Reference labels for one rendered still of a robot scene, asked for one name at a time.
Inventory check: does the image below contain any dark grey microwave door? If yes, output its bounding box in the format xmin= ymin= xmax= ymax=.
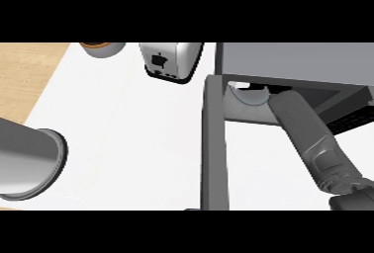
xmin=199 ymin=74 xmax=231 ymax=211

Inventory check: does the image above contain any silver toaster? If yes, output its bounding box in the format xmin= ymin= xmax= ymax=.
xmin=139 ymin=42 xmax=206 ymax=85

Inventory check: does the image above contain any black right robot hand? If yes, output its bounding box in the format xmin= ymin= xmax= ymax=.
xmin=249 ymin=83 xmax=295 ymax=97

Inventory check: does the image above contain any grey bowl with brown rim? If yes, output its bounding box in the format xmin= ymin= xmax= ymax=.
xmin=77 ymin=42 xmax=128 ymax=59

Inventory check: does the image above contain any grey microwave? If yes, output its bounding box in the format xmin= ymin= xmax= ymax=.
xmin=215 ymin=42 xmax=374 ymax=136

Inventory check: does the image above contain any grey metal cylinder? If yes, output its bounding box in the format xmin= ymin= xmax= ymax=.
xmin=0 ymin=117 xmax=70 ymax=202

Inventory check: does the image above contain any white milk carton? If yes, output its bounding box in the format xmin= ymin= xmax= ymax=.
xmin=227 ymin=80 xmax=252 ymax=90

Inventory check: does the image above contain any glass microwave turntable plate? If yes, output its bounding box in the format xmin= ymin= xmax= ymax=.
xmin=228 ymin=84 xmax=273 ymax=107

